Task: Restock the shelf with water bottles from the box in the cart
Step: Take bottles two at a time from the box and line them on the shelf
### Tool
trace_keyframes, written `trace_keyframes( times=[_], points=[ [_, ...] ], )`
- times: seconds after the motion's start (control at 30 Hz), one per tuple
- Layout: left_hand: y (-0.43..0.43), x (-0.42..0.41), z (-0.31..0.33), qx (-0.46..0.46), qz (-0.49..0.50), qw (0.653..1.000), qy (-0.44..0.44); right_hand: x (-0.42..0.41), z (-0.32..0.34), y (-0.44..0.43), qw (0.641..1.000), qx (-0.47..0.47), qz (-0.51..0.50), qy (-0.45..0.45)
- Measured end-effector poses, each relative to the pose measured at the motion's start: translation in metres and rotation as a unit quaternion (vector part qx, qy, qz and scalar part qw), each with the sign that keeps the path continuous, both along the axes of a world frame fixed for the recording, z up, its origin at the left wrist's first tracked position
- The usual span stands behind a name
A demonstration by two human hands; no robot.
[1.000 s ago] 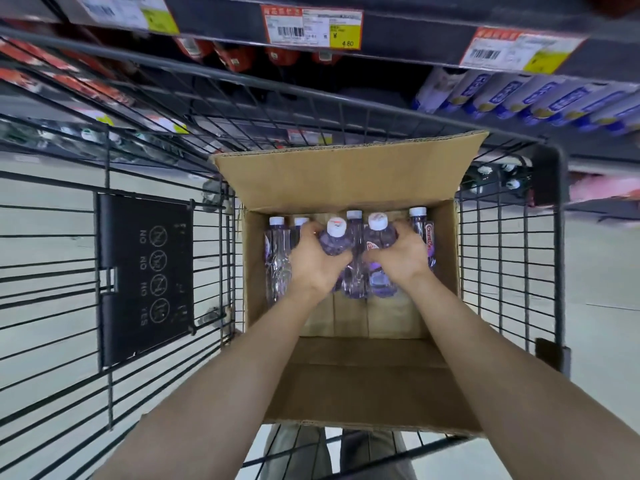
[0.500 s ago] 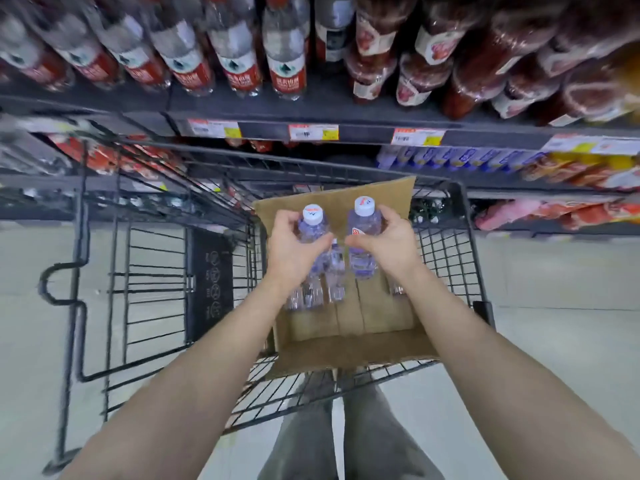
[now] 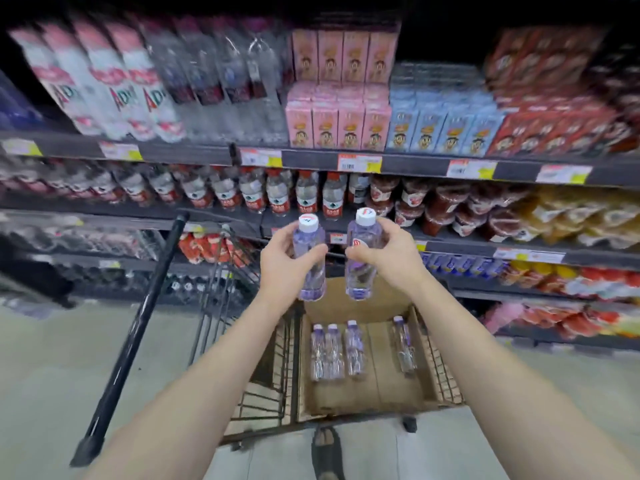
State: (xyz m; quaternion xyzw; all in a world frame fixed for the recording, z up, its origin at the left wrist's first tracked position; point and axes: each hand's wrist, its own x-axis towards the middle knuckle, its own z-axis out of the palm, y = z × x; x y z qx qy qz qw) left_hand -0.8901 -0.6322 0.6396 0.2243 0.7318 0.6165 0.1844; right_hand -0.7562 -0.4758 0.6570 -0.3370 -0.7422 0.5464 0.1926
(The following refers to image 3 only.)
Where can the person's left hand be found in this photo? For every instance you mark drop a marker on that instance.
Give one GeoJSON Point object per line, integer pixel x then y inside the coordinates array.
{"type": "Point", "coordinates": [280, 274]}

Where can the person's right hand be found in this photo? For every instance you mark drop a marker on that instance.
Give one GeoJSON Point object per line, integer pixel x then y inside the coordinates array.
{"type": "Point", "coordinates": [400, 264]}

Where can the dark grey metal shelf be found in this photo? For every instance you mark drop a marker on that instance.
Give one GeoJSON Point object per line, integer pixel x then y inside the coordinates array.
{"type": "Point", "coordinates": [310, 159]}

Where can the brown cardboard box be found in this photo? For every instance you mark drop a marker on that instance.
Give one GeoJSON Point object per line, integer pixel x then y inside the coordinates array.
{"type": "Point", "coordinates": [380, 384]}

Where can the person's left forearm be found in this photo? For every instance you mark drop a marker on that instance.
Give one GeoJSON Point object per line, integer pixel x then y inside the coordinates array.
{"type": "Point", "coordinates": [190, 399]}

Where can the person's right forearm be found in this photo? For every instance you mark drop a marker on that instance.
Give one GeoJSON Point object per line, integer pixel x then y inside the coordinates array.
{"type": "Point", "coordinates": [515, 394]}

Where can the person's dark right sandal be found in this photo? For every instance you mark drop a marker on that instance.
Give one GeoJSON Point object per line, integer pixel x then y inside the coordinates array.
{"type": "Point", "coordinates": [327, 462]}

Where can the white yellow price tag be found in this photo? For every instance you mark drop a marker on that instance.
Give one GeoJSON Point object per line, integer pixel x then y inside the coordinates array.
{"type": "Point", "coordinates": [471, 169]}
{"type": "Point", "coordinates": [511, 254]}
{"type": "Point", "coordinates": [338, 239]}
{"type": "Point", "coordinates": [261, 157]}
{"type": "Point", "coordinates": [20, 147]}
{"type": "Point", "coordinates": [120, 151]}
{"type": "Point", "coordinates": [360, 163]}
{"type": "Point", "coordinates": [195, 227]}
{"type": "Point", "coordinates": [421, 246]}
{"type": "Point", "coordinates": [564, 174]}
{"type": "Point", "coordinates": [546, 256]}

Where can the group of dark red jars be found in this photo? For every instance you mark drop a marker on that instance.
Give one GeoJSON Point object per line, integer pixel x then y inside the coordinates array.
{"type": "Point", "coordinates": [450, 204]}

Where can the group of red packaged bottles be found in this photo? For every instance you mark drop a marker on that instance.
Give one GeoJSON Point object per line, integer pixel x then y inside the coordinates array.
{"type": "Point", "coordinates": [200, 247]}

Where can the row of red label bottles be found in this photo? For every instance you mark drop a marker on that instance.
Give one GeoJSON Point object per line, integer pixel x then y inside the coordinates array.
{"type": "Point", "coordinates": [225, 189]}

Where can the group of dark capped bottles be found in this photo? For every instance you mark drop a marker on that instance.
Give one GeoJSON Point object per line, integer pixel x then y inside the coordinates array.
{"type": "Point", "coordinates": [175, 284]}

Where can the stack of blue drink cartons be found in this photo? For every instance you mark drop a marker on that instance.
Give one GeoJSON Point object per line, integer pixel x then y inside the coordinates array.
{"type": "Point", "coordinates": [440, 129]}

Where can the stack of pink drink cartons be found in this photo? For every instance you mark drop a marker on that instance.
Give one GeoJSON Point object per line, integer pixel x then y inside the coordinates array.
{"type": "Point", "coordinates": [325, 124]}

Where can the row of clear plastic bottles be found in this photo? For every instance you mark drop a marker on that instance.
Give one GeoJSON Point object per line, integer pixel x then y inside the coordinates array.
{"type": "Point", "coordinates": [100, 239]}

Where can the stack of red drink cartons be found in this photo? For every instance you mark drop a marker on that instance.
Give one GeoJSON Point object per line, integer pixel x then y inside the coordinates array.
{"type": "Point", "coordinates": [550, 134]}

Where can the group of maroon label bottles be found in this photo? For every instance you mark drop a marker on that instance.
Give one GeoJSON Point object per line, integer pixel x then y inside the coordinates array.
{"type": "Point", "coordinates": [220, 69]}

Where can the group of white pink bottles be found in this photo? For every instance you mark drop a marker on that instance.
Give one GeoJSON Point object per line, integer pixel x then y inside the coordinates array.
{"type": "Point", "coordinates": [100, 84]}

